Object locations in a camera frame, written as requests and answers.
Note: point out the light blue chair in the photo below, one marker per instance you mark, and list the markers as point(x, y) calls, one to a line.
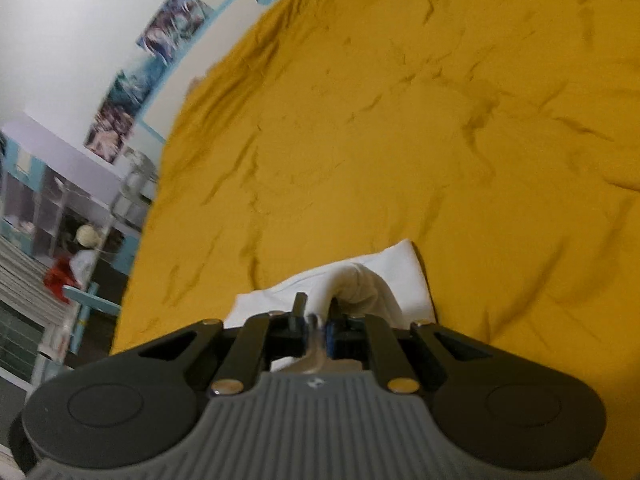
point(88, 301)

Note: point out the blue white desk shelving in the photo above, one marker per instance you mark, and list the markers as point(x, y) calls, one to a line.
point(57, 201)

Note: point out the wall posters strip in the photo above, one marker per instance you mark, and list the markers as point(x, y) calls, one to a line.
point(165, 38)

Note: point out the red item on desk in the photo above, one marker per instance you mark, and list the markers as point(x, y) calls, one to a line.
point(58, 276)

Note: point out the white blue headboard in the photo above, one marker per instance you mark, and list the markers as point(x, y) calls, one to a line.
point(230, 20)

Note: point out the mustard yellow bed cover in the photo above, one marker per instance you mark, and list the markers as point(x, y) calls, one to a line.
point(500, 136)

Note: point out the window with frame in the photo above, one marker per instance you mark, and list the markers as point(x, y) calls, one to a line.
point(34, 335)

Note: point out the white printed t-shirt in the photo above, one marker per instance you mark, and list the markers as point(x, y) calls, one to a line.
point(390, 284)

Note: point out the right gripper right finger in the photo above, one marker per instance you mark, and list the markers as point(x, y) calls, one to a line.
point(344, 335)

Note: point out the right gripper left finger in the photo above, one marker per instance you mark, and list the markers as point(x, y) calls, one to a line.
point(298, 328)

